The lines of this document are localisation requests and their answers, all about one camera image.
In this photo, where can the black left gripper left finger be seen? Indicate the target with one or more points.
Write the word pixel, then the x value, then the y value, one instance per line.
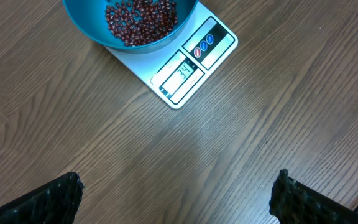
pixel 54 202

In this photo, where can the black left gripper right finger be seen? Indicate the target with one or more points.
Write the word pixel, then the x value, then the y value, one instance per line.
pixel 292 202

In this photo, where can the red beans in bowl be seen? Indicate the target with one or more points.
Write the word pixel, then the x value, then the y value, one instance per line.
pixel 141 22

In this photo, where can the blue bowl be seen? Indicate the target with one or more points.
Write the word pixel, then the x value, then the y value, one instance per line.
pixel 89 17

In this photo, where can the white kitchen scale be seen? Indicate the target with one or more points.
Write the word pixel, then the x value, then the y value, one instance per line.
pixel 175 72

